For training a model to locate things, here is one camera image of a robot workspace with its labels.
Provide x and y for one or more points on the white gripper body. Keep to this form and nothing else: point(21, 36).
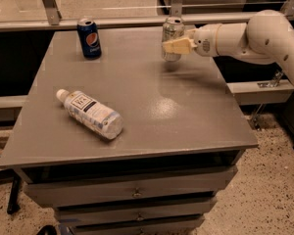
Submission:
point(204, 41)

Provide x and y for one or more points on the silver green 7up can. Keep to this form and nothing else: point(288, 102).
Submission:
point(173, 28)

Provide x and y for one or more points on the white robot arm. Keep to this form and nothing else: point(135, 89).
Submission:
point(268, 37)

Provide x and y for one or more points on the blue pepsi can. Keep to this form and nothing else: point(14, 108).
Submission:
point(89, 38)

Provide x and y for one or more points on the clear plastic bottle white cap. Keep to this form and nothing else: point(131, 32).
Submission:
point(101, 119)

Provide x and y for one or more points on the grey drawer cabinet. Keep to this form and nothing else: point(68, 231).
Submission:
point(176, 116)

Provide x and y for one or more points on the middle grey drawer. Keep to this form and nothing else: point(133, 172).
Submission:
point(136, 212)

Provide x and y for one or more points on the grey drawer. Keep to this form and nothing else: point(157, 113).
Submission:
point(145, 227)
point(141, 186)
point(136, 212)

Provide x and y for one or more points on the bottom grey drawer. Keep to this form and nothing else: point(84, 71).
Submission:
point(145, 227)

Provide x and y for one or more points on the top grey drawer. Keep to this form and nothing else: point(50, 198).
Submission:
point(141, 186)

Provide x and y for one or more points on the black stand leg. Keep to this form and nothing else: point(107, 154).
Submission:
point(13, 205)

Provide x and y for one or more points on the metal railing frame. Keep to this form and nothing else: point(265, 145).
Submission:
point(17, 15)

